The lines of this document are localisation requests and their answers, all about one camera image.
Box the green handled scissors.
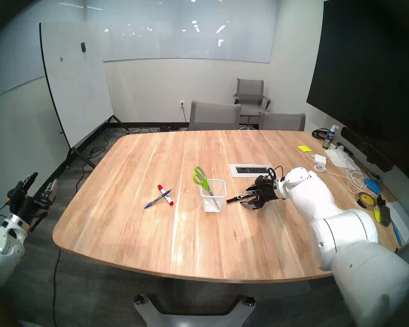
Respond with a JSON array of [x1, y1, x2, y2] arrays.
[[193, 166, 214, 197]]

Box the yellow tape roll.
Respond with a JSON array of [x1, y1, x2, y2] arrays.
[[357, 192, 377, 209]]

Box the white charging cable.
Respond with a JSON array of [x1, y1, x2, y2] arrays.
[[307, 154, 370, 194]]

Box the black video sound bar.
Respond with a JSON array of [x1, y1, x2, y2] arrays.
[[341, 127, 393, 172]]

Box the white paper sheet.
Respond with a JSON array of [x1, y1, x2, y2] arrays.
[[385, 201, 409, 243]]

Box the red capped whiteboard marker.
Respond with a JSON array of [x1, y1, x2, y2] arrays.
[[157, 184, 174, 206]]

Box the wide glass wall whiteboard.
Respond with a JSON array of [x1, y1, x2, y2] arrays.
[[85, 0, 278, 63]]

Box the rolling white whiteboard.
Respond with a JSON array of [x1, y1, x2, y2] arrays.
[[39, 22, 128, 169]]

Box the white mesh pen holder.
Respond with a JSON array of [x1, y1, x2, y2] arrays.
[[200, 179, 226, 213]]

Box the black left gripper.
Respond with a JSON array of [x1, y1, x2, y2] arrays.
[[10, 172, 58, 233]]

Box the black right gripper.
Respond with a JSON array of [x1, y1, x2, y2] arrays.
[[240, 183, 278, 211]]

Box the yellow and black pad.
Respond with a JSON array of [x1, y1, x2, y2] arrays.
[[373, 205, 392, 227]]

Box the whiteboard cleaner spray bottle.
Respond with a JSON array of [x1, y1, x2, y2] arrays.
[[322, 125, 339, 150]]

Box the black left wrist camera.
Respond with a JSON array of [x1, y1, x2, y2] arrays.
[[7, 183, 24, 202]]

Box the blue stick tool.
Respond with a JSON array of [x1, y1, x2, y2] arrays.
[[390, 221, 403, 247]]

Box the black permanent marker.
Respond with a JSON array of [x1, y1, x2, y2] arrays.
[[227, 191, 258, 204]]

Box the grey office chair with armrests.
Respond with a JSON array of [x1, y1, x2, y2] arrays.
[[233, 78, 271, 127]]

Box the grey mesh office chair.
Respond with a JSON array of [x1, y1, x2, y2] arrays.
[[189, 100, 242, 131], [259, 112, 306, 131]]

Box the blue flat disc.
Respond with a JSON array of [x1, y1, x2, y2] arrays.
[[364, 178, 382, 194]]

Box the large black wall screen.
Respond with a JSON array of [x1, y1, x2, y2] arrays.
[[306, 0, 409, 173]]

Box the silver table power outlet panel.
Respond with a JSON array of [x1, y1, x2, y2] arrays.
[[229, 164, 272, 178]]

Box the blue ballpoint pen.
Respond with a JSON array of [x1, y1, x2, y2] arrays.
[[144, 189, 173, 209]]

